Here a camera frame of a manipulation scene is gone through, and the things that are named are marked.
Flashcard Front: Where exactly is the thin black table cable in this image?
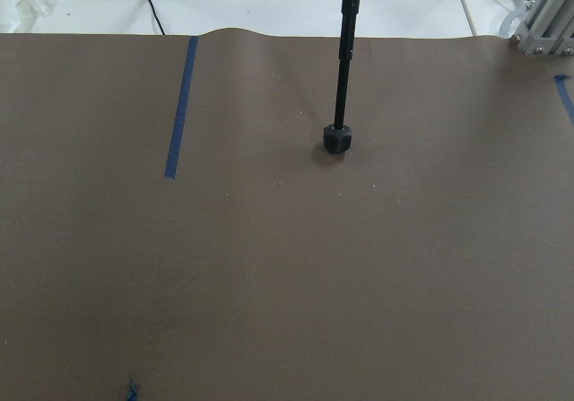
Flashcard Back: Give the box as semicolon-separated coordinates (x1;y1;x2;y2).
143;0;167;36

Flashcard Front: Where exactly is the aluminium frame post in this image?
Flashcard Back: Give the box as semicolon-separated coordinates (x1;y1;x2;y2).
513;0;573;57

